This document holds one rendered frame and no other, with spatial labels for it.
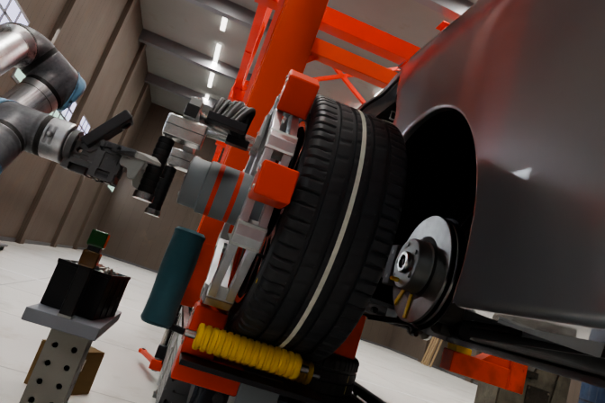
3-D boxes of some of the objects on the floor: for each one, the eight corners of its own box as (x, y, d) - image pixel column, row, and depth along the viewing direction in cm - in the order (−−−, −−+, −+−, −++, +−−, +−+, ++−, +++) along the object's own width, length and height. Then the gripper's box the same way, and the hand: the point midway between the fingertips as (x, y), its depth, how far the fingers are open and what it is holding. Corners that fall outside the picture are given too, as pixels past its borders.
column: (24, 496, 121) (94, 326, 131) (-17, 485, 120) (57, 315, 130) (36, 479, 131) (100, 322, 141) (-3, 469, 129) (65, 311, 139)
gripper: (70, 174, 113) (154, 203, 116) (48, 156, 94) (148, 192, 97) (85, 140, 115) (167, 170, 118) (67, 116, 96) (165, 153, 99)
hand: (165, 168), depth 108 cm, fingers open, 14 cm apart
